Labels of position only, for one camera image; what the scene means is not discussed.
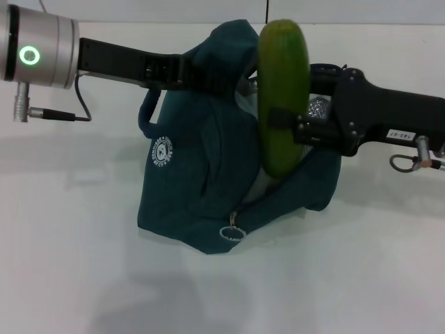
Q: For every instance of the teal insulated lunch bag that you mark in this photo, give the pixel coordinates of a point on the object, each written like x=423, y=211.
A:
x=201, y=174

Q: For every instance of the green cucumber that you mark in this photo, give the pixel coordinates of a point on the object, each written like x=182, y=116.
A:
x=283, y=69

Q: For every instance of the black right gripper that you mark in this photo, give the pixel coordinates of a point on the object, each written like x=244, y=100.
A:
x=382, y=111

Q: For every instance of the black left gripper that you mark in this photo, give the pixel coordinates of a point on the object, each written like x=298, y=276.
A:
x=114, y=62

